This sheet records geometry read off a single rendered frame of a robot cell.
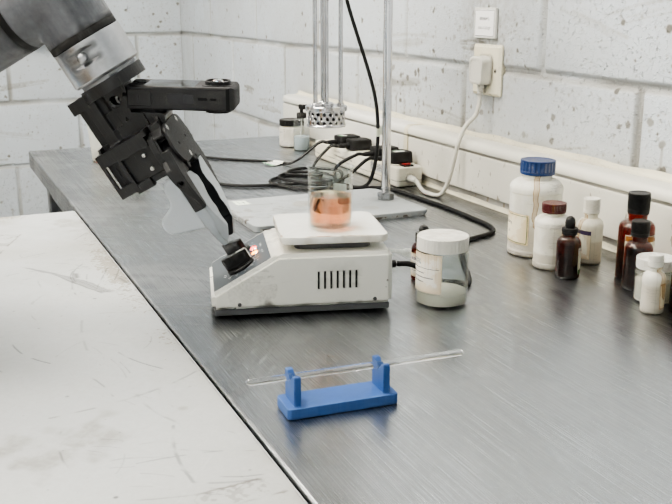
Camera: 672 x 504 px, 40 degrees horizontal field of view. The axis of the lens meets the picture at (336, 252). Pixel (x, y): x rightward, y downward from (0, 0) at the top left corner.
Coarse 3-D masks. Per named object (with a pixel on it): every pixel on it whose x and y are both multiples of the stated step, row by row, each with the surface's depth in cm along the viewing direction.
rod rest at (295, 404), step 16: (288, 368) 78; (384, 368) 79; (288, 384) 78; (352, 384) 81; (368, 384) 81; (384, 384) 79; (288, 400) 78; (304, 400) 78; (320, 400) 78; (336, 400) 78; (352, 400) 78; (368, 400) 78; (384, 400) 79; (288, 416) 76; (304, 416) 77
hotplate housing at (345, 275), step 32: (288, 256) 100; (320, 256) 101; (352, 256) 101; (384, 256) 102; (224, 288) 100; (256, 288) 100; (288, 288) 101; (320, 288) 102; (352, 288) 102; (384, 288) 103
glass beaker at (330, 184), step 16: (336, 160) 105; (352, 160) 103; (320, 176) 101; (336, 176) 101; (352, 176) 103; (320, 192) 101; (336, 192) 101; (352, 192) 103; (320, 208) 102; (336, 208) 102; (352, 208) 104; (320, 224) 102; (336, 224) 102
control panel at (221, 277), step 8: (256, 240) 110; (264, 240) 108; (256, 248) 106; (264, 248) 105; (224, 256) 111; (256, 256) 104; (264, 256) 102; (216, 264) 110; (256, 264) 101; (216, 272) 107; (224, 272) 105; (240, 272) 102; (216, 280) 104; (224, 280) 102; (232, 280) 101; (216, 288) 101
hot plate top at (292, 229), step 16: (288, 224) 106; (304, 224) 106; (352, 224) 106; (368, 224) 106; (288, 240) 100; (304, 240) 100; (320, 240) 101; (336, 240) 101; (352, 240) 101; (368, 240) 101; (384, 240) 102
